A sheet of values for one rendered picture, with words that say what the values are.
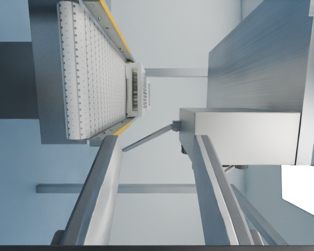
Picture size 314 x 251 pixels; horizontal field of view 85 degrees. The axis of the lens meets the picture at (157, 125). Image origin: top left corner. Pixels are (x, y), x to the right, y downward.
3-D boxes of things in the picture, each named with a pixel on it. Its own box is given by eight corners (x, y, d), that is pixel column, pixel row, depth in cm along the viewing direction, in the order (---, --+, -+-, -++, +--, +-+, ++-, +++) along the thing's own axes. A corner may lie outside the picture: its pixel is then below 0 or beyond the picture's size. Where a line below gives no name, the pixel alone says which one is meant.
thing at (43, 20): (41, 144, 37) (87, 144, 37) (27, -2, 33) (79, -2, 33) (131, 111, 165) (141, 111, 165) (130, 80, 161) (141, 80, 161)
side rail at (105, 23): (81, 2, 31) (99, 2, 31) (80, -9, 31) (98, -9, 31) (142, 82, 162) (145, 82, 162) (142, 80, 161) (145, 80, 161)
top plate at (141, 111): (141, 70, 99) (145, 70, 99) (142, 113, 102) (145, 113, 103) (136, 61, 75) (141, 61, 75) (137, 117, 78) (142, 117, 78)
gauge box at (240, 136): (193, 166, 33) (295, 166, 33) (194, 111, 32) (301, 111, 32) (178, 140, 55) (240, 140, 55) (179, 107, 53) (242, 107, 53)
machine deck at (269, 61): (290, 166, 33) (311, 166, 33) (315, -56, 28) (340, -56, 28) (204, 124, 95) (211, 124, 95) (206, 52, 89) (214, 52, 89)
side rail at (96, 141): (89, 147, 35) (105, 147, 35) (88, 139, 34) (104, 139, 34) (142, 111, 165) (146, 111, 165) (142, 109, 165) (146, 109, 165)
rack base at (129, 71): (133, 71, 99) (137, 71, 99) (133, 113, 102) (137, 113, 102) (125, 61, 75) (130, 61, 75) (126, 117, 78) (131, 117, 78)
